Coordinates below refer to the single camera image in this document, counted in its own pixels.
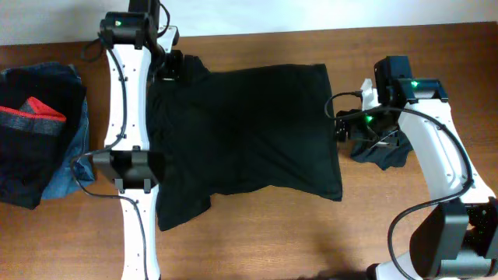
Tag black t-shirt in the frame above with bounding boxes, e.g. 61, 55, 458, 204
146, 56, 342, 231

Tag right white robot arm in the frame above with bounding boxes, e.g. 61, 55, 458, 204
333, 77, 497, 279

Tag crumpled black garment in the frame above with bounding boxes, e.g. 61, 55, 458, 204
350, 130, 413, 170

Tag folded blue jeans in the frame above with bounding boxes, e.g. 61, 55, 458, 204
0, 61, 96, 200

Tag black red folded garment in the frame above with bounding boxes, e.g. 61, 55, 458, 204
1, 69, 86, 209

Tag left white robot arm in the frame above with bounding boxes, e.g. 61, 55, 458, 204
91, 0, 183, 279

